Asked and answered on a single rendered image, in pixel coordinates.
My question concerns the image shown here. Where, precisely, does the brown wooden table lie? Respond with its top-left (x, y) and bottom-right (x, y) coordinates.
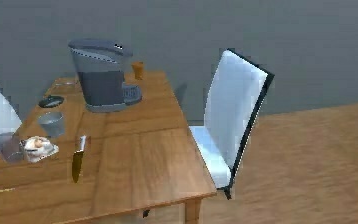
top-left (0, 70), bottom-right (218, 224)

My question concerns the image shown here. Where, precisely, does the orange cup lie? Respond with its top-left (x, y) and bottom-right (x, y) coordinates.
top-left (131, 61), bottom-right (145, 81)

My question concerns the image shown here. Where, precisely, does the grey coffee machine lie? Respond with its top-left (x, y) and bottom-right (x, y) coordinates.
top-left (67, 38), bottom-right (143, 113)

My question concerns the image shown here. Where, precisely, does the clear glass plate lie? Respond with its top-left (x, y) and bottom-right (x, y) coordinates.
top-left (53, 77), bottom-right (79, 87)

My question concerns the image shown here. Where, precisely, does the grey cup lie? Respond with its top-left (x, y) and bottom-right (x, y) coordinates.
top-left (37, 111), bottom-right (66, 138)

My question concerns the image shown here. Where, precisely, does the dark round dish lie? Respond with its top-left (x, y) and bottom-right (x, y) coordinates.
top-left (38, 95), bottom-right (65, 109)

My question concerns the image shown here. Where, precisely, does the grey glass mug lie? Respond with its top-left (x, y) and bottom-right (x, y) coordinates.
top-left (0, 132), bottom-right (25, 164)

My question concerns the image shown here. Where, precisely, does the knife with brown handle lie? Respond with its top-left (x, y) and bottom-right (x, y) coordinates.
top-left (71, 135), bottom-right (87, 184)

